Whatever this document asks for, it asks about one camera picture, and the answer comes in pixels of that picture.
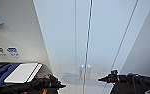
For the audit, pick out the white wardrobe door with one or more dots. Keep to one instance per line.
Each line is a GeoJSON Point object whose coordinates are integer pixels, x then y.
{"type": "Point", "coordinates": [107, 33]}
{"type": "Point", "coordinates": [61, 33]}

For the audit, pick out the white flat board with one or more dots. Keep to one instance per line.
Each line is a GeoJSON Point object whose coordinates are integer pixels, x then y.
{"type": "Point", "coordinates": [22, 72]}

